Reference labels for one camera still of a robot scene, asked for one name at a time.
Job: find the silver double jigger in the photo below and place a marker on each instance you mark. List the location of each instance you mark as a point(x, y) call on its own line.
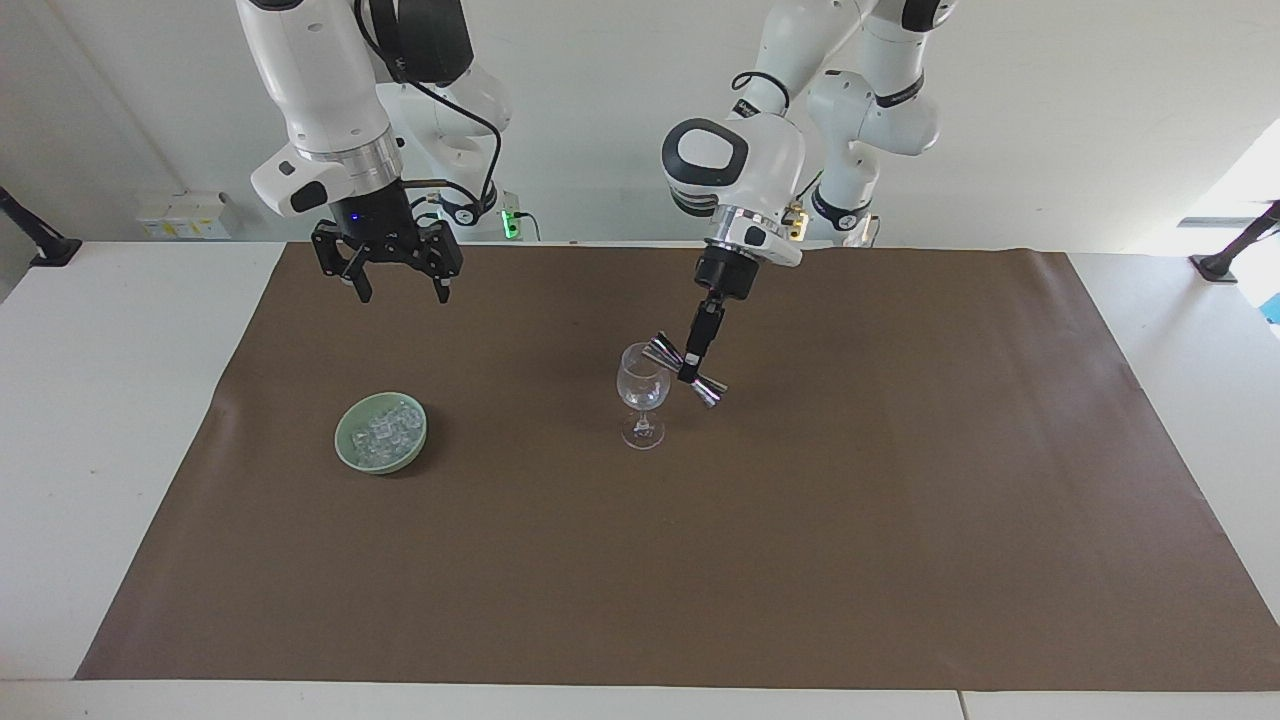
point(710, 390)

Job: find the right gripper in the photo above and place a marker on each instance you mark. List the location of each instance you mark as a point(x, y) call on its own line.
point(382, 225)

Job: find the green ceramic bowl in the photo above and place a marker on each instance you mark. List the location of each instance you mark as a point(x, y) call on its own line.
point(350, 452)

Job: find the clear ice cube pile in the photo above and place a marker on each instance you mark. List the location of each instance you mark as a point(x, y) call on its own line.
point(385, 428)

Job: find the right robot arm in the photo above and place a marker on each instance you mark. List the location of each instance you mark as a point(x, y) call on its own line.
point(320, 80)

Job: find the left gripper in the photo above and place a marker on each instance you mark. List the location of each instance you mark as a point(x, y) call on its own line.
point(722, 275)

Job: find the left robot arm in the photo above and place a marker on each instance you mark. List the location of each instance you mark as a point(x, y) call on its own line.
point(770, 150)

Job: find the black stand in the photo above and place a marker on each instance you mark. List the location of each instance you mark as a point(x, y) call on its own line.
point(1225, 258)
point(40, 242)

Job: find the clear wine glass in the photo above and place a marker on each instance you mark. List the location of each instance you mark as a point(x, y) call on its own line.
point(641, 385)

